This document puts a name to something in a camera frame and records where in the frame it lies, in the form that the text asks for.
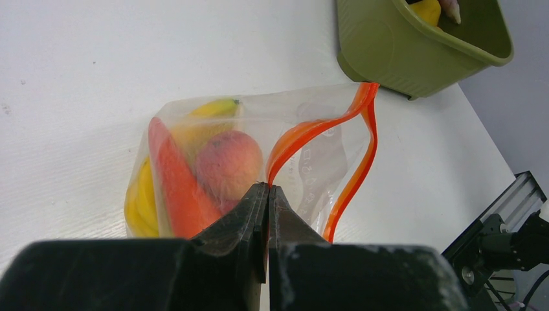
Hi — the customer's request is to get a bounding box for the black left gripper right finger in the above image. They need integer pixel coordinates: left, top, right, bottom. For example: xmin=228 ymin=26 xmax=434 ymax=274
xmin=268 ymin=186 xmax=468 ymax=310

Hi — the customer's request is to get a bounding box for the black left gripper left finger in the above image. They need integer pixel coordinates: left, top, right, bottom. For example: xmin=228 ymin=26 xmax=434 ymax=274
xmin=1 ymin=183 xmax=269 ymax=310

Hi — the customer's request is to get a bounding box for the orange carrot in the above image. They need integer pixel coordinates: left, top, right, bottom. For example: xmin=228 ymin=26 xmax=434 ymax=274
xmin=148 ymin=117 xmax=221 ymax=239

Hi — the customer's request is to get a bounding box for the yellow banana bunch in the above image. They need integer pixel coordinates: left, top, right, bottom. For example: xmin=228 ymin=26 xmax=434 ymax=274
xmin=124 ymin=98 xmax=242 ymax=238

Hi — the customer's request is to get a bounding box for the peach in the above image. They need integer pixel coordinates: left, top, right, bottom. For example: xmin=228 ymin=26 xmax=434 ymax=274
xmin=195 ymin=130 xmax=263 ymax=200

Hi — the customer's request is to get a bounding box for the clear zip top bag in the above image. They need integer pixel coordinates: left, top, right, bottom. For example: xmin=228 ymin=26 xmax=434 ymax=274
xmin=135 ymin=82 xmax=379 ymax=241

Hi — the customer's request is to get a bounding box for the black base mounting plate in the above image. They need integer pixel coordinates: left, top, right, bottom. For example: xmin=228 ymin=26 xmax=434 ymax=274
xmin=443 ymin=211 xmax=548 ymax=297

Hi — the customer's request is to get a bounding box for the green plastic bin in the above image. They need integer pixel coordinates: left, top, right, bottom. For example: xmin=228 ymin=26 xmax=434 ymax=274
xmin=336 ymin=1 xmax=513 ymax=99

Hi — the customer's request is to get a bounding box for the yellow lemon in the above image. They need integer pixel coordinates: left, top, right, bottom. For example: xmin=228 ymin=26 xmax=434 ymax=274
xmin=407 ymin=0 xmax=442 ymax=27

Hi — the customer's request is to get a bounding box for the aluminium frame rail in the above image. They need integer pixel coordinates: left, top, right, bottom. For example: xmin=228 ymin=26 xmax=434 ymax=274
xmin=442 ymin=170 xmax=548 ymax=259

